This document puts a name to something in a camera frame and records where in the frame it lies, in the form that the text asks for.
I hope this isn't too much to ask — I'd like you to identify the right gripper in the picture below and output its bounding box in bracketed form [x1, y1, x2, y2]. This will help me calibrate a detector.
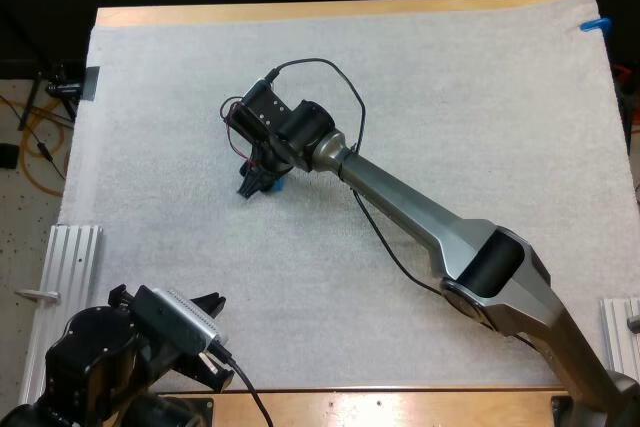
[237, 139, 296, 201]

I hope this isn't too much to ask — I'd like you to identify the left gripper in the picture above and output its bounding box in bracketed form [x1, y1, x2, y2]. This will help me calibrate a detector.
[107, 284, 235, 393]

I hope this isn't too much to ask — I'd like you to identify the dark clamp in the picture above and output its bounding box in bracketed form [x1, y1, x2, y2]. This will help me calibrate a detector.
[45, 64, 101, 102]

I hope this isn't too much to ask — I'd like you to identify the blue clamp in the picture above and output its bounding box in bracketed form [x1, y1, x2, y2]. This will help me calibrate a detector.
[579, 16, 613, 33]

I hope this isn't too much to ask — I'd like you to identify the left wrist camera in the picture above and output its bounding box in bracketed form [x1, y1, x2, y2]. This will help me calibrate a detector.
[134, 285, 230, 354]

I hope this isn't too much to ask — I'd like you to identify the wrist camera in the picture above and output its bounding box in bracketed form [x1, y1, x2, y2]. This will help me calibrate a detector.
[232, 77, 292, 144]
[134, 285, 230, 354]

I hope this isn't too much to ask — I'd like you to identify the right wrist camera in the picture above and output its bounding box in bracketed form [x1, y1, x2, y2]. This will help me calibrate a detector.
[232, 77, 292, 144]

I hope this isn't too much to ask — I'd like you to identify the black left camera cable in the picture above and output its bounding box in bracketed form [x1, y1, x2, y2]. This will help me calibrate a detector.
[209, 341, 275, 427]

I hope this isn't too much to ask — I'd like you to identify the black camera cable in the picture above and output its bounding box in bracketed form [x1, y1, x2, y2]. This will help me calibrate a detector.
[267, 57, 446, 298]
[209, 341, 275, 427]

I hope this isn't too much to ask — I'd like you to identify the black right camera cable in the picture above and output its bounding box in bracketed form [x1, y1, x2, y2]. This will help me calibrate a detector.
[267, 57, 446, 298]

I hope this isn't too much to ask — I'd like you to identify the ribbed aluminium rail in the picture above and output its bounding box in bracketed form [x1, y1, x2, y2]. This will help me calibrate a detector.
[598, 296, 640, 373]
[19, 224, 104, 404]

